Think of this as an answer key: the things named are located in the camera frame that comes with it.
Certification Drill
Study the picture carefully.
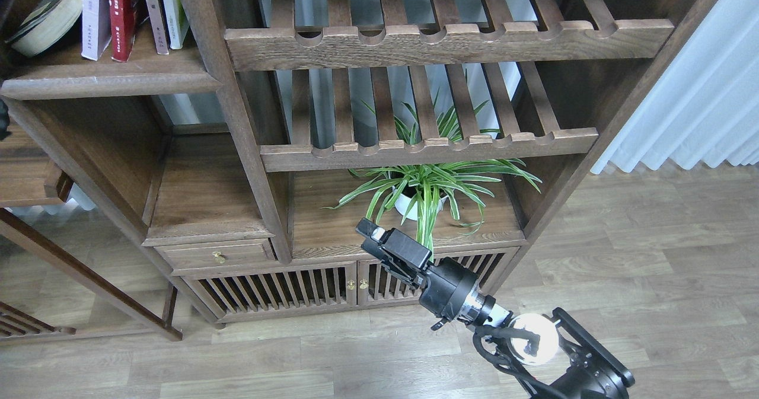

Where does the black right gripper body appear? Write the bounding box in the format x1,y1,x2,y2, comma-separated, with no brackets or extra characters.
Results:
378,229,478,324

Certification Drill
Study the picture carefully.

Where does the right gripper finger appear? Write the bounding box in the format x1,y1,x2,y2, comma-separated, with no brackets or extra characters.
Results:
355,218,390,242
361,240,385,261

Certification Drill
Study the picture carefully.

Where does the pale lilac white book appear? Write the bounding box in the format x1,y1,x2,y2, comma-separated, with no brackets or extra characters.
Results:
81,0,111,61

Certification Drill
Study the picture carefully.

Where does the red rescue guide book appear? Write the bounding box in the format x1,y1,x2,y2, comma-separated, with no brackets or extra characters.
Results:
109,0,146,62

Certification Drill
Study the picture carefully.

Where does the yellow and black thick book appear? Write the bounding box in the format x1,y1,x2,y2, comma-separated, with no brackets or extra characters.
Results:
5,0,83,57

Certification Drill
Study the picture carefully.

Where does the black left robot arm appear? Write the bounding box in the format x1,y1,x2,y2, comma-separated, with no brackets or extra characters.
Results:
1,0,15,141

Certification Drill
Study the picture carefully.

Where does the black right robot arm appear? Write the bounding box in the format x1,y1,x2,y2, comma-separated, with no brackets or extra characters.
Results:
356,219,635,398

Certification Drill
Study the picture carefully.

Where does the white plant pot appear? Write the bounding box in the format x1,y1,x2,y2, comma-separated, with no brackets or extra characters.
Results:
395,188,448,224

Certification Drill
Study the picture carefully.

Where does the green spider plant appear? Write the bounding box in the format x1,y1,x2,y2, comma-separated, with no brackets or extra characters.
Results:
323,88,543,257

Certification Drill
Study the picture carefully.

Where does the brass drawer knob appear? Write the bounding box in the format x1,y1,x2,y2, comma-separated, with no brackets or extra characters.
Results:
212,251,226,264

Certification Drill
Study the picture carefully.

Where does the dark wooden bookshelf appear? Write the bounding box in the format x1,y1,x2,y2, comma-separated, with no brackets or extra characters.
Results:
2,0,717,324

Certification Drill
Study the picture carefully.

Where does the white green upright book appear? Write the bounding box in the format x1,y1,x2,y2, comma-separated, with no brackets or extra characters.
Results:
163,0,190,50

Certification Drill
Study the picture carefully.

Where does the white pleated curtain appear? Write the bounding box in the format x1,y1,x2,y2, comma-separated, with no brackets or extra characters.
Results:
591,0,758,174

